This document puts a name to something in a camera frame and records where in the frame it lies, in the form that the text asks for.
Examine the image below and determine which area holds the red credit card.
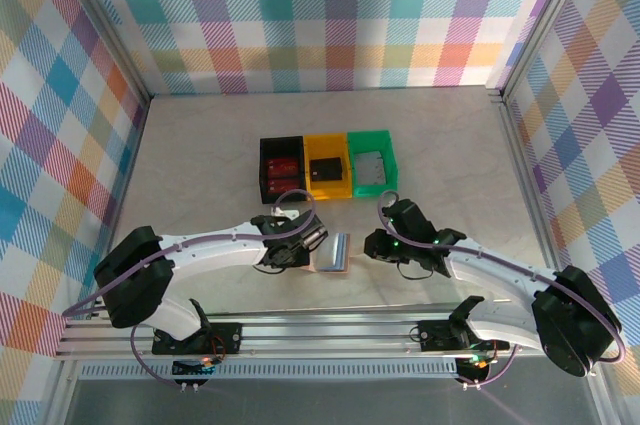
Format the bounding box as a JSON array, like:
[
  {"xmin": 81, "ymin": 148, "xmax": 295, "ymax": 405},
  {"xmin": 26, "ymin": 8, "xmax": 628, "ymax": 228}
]
[
  {"xmin": 264, "ymin": 157, "xmax": 301, "ymax": 179},
  {"xmin": 264, "ymin": 177, "xmax": 301, "ymax": 198}
]

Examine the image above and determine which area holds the grey patterned credit card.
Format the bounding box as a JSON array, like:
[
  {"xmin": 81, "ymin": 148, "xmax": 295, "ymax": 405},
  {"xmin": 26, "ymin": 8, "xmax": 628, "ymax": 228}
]
[{"xmin": 353, "ymin": 148, "xmax": 390, "ymax": 186}]

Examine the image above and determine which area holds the black credit card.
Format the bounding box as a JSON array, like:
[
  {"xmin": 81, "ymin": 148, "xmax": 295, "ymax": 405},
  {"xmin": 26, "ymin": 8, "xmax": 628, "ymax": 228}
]
[{"xmin": 308, "ymin": 157, "xmax": 345, "ymax": 182}]

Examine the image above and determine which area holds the black plastic bin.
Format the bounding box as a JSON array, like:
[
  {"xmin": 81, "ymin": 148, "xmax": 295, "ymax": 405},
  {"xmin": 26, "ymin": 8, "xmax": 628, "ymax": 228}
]
[{"xmin": 258, "ymin": 134, "xmax": 307, "ymax": 205}]

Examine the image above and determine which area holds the green plastic bin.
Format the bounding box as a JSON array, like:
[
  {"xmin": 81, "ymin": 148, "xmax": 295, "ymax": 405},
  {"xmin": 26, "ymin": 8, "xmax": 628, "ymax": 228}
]
[{"xmin": 346, "ymin": 129, "xmax": 400, "ymax": 200}]

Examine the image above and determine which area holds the yellow plastic bin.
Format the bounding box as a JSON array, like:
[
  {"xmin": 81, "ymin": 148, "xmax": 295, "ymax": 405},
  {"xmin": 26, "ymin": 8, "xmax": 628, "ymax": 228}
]
[{"xmin": 302, "ymin": 132, "xmax": 354, "ymax": 202}]

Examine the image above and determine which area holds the right controller board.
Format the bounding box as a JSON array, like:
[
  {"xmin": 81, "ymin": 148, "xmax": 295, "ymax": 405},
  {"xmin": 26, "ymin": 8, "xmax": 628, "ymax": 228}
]
[{"xmin": 455, "ymin": 353, "xmax": 496, "ymax": 381}]

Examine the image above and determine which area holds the controller board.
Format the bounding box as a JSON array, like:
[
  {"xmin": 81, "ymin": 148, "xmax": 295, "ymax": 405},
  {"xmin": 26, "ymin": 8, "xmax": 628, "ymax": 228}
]
[
  {"xmin": 171, "ymin": 355, "xmax": 222, "ymax": 380},
  {"xmin": 455, "ymin": 353, "xmax": 496, "ymax": 381}
]

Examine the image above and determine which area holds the left controller board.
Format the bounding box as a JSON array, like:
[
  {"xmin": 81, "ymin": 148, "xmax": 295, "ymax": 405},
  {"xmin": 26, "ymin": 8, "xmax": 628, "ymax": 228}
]
[{"xmin": 171, "ymin": 355, "xmax": 222, "ymax": 380}]

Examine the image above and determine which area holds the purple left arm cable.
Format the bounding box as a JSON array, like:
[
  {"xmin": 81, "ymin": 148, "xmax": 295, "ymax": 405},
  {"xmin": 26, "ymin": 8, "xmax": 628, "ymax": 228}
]
[{"xmin": 62, "ymin": 189, "xmax": 317, "ymax": 319}]

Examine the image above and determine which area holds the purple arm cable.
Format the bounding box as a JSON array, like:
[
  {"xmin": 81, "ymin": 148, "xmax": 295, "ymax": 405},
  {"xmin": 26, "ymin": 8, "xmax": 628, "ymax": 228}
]
[
  {"xmin": 377, "ymin": 189, "xmax": 626, "ymax": 364},
  {"xmin": 62, "ymin": 189, "xmax": 317, "ymax": 319}
]

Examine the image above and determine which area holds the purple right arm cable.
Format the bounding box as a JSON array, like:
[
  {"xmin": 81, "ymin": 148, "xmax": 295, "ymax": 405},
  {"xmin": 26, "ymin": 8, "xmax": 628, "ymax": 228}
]
[{"xmin": 377, "ymin": 189, "xmax": 626, "ymax": 364}]

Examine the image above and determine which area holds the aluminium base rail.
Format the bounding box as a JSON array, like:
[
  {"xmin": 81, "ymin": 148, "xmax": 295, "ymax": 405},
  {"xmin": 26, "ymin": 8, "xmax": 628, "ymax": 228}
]
[{"xmin": 53, "ymin": 312, "xmax": 609, "ymax": 362}]

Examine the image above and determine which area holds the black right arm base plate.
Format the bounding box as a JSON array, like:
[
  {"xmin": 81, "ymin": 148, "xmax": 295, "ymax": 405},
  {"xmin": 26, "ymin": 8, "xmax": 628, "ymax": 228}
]
[{"xmin": 417, "ymin": 317, "xmax": 511, "ymax": 352}]

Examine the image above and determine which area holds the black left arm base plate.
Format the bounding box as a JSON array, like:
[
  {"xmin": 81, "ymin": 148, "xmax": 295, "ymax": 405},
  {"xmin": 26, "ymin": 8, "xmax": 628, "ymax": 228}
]
[{"xmin": 151, "ymin": 322, "xmax": 245, "ymax": 357}]

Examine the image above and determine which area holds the slotted grey cable tray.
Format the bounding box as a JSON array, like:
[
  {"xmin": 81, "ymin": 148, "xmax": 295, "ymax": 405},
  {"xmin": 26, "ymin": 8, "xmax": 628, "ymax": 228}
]
[{"xmin": 78, "ymin": 360, "xmax": 460, "ymax": 381}]

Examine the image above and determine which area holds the aluminium side rail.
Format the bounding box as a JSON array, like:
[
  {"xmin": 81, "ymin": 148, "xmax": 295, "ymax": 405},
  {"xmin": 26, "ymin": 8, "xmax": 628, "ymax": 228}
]
[
  {"xmin": 492, "ymin": 87, "xmax": 621, "ymax": 425},
  {"xmin": 42, "ymin": 94, "xmax": 151, "ymax": 425}
]

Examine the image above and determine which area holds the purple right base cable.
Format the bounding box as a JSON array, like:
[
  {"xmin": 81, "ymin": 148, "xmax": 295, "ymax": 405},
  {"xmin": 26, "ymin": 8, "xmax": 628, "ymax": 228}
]
[{"xmin": 482, "ymin": 344, "xmax": 519, "ymax": 387}]

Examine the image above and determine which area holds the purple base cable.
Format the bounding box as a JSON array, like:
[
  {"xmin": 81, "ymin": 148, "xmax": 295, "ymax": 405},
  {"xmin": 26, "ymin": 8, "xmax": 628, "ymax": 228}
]
[
  {"xmin": 130, "ymin": 324, "xmax": 184, "ymax": 389},
  {"xmin": 482, "ymin": 344, "xmax": 519, "ymax": 387}
]

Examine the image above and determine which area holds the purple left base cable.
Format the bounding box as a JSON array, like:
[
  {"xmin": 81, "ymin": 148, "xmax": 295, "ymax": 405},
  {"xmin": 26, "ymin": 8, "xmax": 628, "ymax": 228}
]
[{"xmin": 130, "ymin": 324, "xmax": 184, "ymax": 389}]

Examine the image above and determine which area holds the aluminium corner post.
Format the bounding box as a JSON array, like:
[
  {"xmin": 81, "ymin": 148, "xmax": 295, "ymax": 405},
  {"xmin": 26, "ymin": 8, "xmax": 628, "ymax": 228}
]
[
  {"xmin": 492, "ymin": 0, "xmax": 600, "ymax": 102},
  {"xmin": 58, "ymin": 0, "xmax": 152, "ymax": 104}
]

